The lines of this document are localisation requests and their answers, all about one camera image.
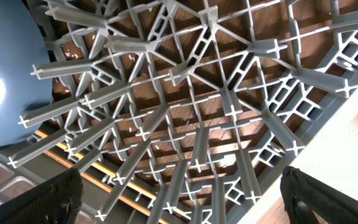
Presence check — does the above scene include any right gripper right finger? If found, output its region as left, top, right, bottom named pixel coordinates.
left=280, top=166, right=358, bottom=224

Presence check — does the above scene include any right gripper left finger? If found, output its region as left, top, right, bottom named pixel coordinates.
left=0, top=167, right=83, bottom=224

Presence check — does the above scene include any wooden chopstick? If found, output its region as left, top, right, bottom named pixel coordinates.
left=45, top=151, right=156, bottom=216
left=35, top=130, right=190, bottom=220

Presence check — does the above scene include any large blue plate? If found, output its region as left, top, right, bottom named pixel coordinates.
left=0, top=0, right=52, bottom=147

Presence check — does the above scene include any grey dishwasher rack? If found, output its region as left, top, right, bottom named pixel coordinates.
left=0, top=0, right=358, bottom=223

